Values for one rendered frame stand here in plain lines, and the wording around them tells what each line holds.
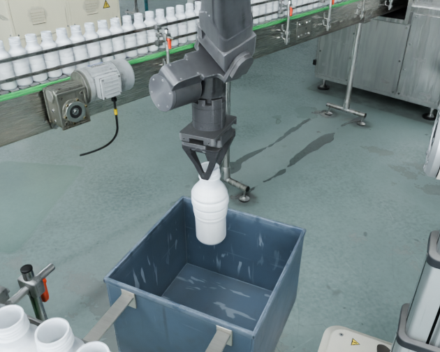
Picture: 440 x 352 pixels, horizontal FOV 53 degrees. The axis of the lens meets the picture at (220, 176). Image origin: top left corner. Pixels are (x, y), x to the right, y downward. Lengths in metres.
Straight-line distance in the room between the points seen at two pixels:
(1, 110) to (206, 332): 1.16
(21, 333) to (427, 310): 0.85
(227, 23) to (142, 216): 2.12
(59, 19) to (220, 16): 3.83
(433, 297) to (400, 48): 3.16
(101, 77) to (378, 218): 1.77
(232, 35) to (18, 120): 1.25
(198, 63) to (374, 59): 3.56
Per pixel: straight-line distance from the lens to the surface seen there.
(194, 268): 1.20
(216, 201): 0.80
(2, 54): 1.72
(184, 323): 0.86
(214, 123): 0.73
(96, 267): 2.36
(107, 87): 1.71
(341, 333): 1.72
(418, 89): 4.09
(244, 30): 0.62
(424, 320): 1.15
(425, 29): 3.98
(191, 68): 0.67
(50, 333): 0.57
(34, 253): 2.55
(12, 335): 0.57
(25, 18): 4.23
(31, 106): 1.77
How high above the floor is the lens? 1.56
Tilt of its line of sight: 32 degrees down
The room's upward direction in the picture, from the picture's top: straight up
